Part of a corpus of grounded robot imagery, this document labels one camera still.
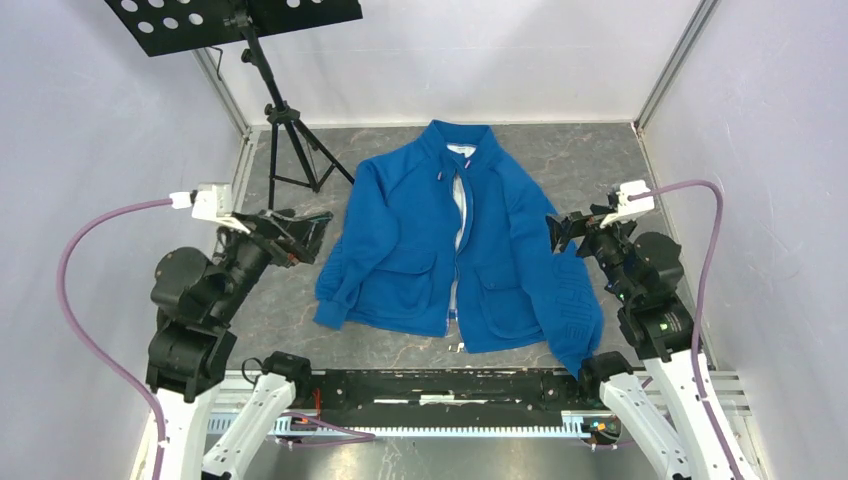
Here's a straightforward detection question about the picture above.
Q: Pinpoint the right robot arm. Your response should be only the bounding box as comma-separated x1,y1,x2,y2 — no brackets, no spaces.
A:
547,206,759,479

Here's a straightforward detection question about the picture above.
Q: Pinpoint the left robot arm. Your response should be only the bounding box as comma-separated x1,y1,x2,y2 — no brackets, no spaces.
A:
145,209,333,479

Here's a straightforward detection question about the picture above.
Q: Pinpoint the white toothed cable duct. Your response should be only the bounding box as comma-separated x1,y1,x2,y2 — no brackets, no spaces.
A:
205,411,621,440

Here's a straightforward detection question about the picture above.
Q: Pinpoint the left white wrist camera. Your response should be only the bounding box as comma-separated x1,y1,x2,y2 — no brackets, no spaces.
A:
168,183,251,234

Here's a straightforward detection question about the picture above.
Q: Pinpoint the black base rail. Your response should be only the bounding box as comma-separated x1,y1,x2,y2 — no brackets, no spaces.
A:
291,368,602,428

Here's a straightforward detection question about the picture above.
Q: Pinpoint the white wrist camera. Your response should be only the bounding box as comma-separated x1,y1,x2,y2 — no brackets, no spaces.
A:
600,180,655,228
168,183,251,234

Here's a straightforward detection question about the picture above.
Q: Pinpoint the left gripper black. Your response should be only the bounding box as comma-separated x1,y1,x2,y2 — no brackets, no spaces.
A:
210,204,334,321

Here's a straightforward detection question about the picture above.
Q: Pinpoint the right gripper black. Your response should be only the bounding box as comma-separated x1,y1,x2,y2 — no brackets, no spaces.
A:
545,203,637,302

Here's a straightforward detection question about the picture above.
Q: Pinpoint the blue zip-up jacket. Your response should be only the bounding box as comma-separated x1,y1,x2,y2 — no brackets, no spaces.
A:
314,120,604,373

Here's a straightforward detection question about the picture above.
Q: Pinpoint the black music stand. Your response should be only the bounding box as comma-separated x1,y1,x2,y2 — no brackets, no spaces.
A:
106,0,363,208

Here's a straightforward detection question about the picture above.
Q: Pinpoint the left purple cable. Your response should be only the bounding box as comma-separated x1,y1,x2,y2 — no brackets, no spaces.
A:
56,198,175,480

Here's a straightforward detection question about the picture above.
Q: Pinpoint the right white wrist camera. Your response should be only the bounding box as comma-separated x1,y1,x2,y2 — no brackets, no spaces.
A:
600,180,655,228

